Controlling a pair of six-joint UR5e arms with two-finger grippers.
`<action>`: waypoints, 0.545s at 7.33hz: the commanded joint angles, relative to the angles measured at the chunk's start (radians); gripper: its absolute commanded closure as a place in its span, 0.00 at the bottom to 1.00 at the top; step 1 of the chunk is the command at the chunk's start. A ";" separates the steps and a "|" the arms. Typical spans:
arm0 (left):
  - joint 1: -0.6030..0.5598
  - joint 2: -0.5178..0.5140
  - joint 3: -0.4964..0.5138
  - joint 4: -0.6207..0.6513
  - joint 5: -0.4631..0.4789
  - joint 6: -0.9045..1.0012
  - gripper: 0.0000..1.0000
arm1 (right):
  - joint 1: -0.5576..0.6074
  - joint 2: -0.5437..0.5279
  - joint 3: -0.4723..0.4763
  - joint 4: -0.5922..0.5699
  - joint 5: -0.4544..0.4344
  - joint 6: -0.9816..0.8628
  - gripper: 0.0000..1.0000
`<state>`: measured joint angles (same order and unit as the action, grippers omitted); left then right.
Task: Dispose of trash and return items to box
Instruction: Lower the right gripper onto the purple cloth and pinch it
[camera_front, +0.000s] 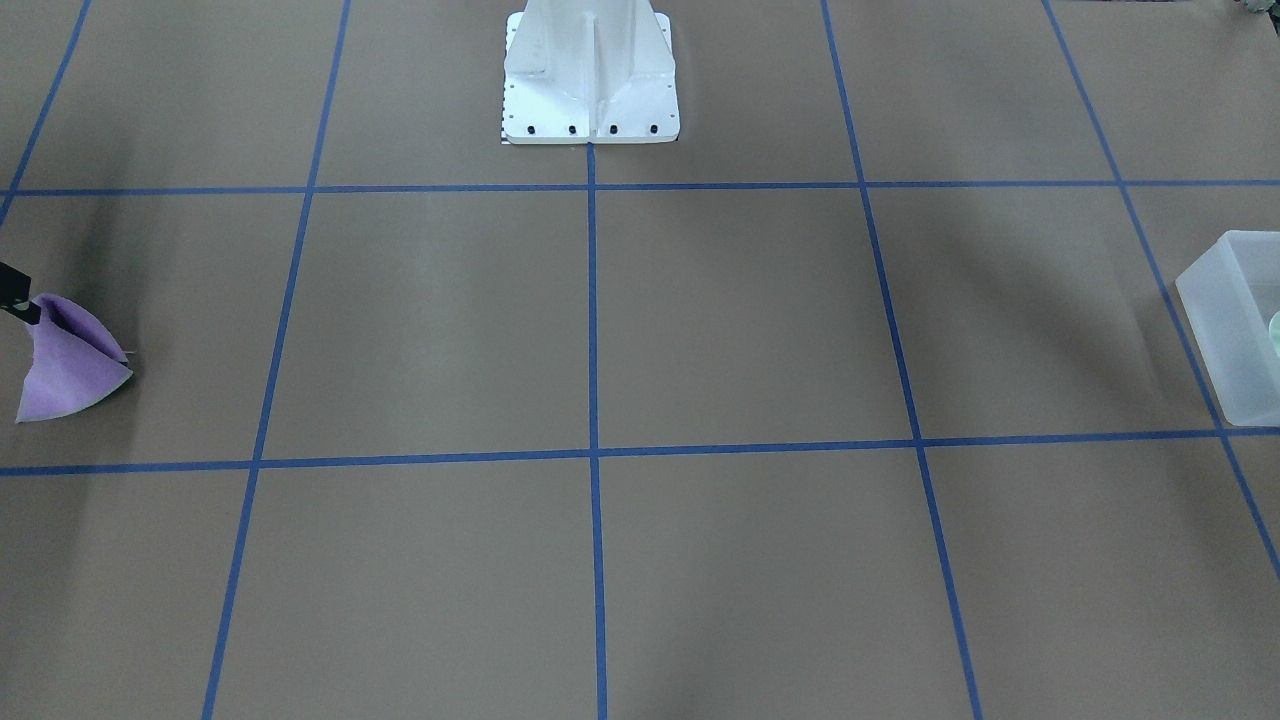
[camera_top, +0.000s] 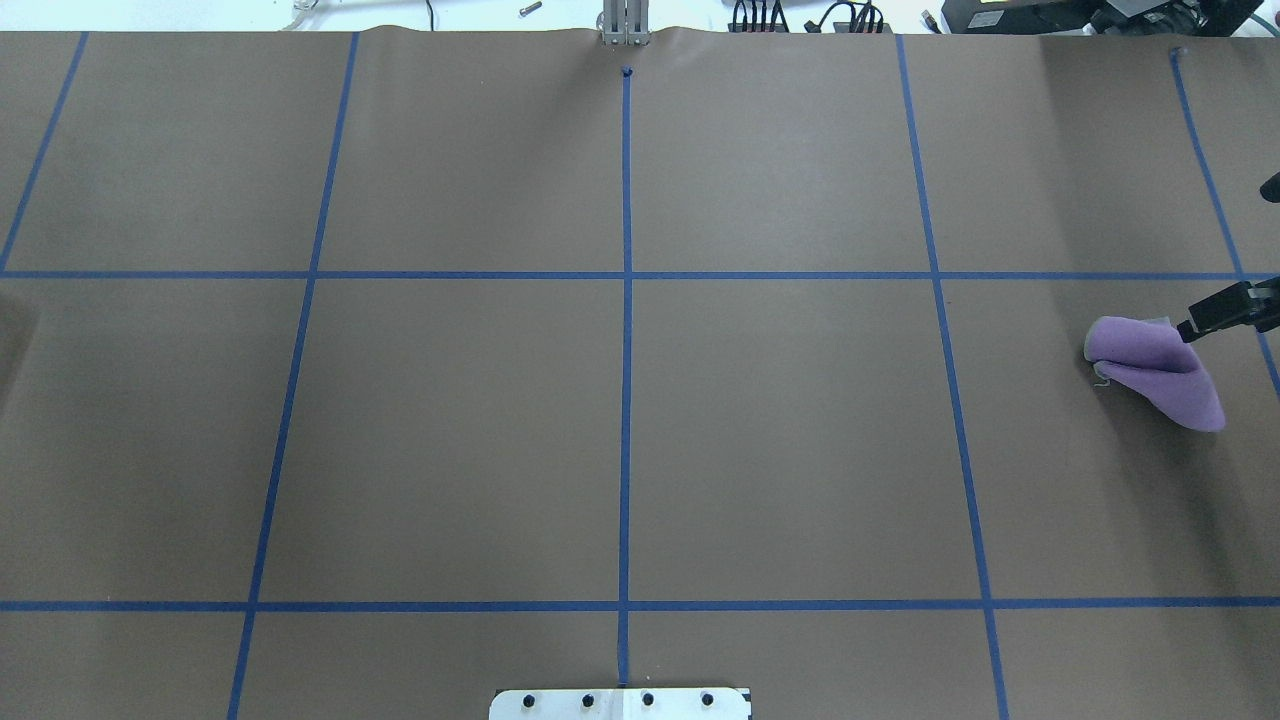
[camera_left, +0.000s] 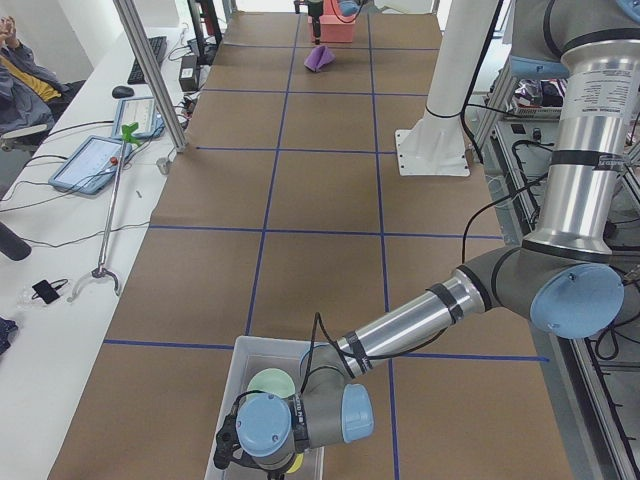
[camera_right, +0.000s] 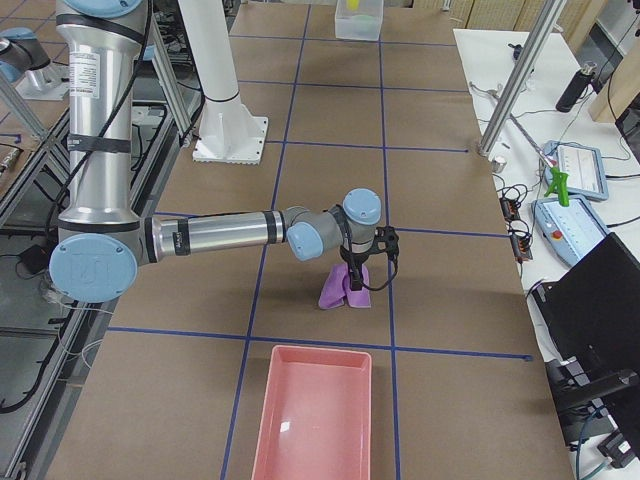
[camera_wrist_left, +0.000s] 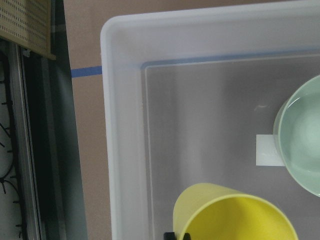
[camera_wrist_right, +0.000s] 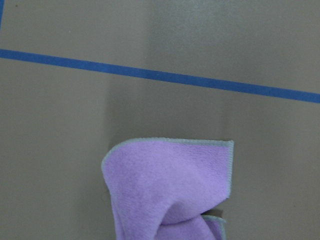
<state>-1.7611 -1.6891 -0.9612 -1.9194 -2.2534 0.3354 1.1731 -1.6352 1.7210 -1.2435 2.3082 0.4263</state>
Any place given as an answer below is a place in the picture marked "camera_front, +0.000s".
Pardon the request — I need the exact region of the purple cloth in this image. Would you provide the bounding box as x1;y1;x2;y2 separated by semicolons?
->
15;293;134;424

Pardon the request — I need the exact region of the light green bowl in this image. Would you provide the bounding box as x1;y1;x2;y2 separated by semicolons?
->
1267;313;1280;356

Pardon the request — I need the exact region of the clear plastic storage box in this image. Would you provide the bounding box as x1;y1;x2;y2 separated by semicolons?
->
1175;231;1279;427

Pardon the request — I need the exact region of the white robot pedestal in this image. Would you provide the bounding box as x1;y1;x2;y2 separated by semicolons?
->
500;1;681;145

